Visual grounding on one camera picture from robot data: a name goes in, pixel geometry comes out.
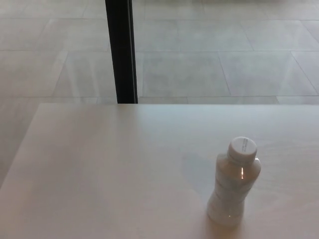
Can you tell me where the white plastic bottle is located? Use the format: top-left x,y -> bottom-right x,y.
206,151 -> 262,222

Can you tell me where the white screw cap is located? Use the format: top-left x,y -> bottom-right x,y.
228,136 -> 258,161

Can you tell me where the black vertical window post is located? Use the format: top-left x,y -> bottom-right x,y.
105,0 -> 139,104

